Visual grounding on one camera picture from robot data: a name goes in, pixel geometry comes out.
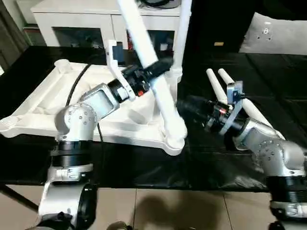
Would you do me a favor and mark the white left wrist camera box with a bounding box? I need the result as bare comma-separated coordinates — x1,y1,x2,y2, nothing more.
105,39,135,102

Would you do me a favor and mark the white plastic table top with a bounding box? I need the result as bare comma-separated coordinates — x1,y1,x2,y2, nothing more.
0,59,188,156

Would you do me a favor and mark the white plastic table leg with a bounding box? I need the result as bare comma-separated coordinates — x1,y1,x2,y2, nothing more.
217,68,286,141
206,69,229,104
116,0,188,145
170,0,193,85

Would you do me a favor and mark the brown rounded robot part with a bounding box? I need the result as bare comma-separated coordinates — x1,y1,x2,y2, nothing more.
108,221,133,230

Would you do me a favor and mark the black cabinet with yellow label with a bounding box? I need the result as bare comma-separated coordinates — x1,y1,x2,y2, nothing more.
189,0,255,54

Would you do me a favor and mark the grey bag with black strap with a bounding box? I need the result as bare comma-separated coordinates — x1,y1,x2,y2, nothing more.
140,0,181,9

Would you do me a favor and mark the white sideboard with glass doors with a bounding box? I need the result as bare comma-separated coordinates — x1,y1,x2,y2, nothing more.
31,0,193,51

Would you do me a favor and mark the light grey cushion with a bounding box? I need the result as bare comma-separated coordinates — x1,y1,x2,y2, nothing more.
239,11,307,55

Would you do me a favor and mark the black metal frame bar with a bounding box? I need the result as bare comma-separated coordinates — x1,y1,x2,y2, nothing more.
0,184,39,209

